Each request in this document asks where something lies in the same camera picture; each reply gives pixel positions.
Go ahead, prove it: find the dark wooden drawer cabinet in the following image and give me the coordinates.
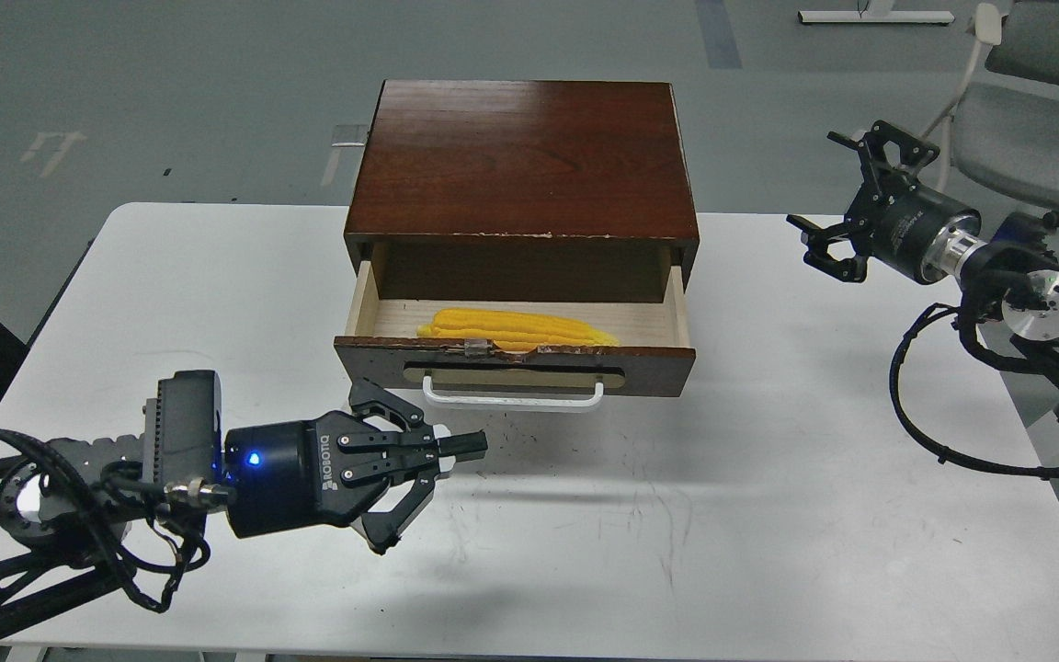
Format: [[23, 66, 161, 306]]
[[344, 79, 700, 302]]

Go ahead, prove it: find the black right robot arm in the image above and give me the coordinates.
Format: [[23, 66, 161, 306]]
[[787, 120, 1059, 479]]

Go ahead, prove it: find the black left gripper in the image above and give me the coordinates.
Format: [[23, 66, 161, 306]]
[[225, 380, 488, 554]]

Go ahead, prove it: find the yellow corn cob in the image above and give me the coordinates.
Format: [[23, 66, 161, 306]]
[[416, 307, 621, 352]]

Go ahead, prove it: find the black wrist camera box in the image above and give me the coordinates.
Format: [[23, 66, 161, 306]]
[[142, 370, 222, 485]]

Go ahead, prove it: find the wooden drawer with white handle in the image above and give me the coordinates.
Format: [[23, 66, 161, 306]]
[[333, 261, 695, 407]]

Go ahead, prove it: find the grey office chair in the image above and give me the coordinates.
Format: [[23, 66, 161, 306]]
[[925, 1, 1059, 212]]

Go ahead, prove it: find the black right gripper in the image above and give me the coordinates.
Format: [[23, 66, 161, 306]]
[[786, 120, 982, 284]]

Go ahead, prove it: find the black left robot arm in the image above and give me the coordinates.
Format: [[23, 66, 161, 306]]
[[0, 371, 488, 640]]

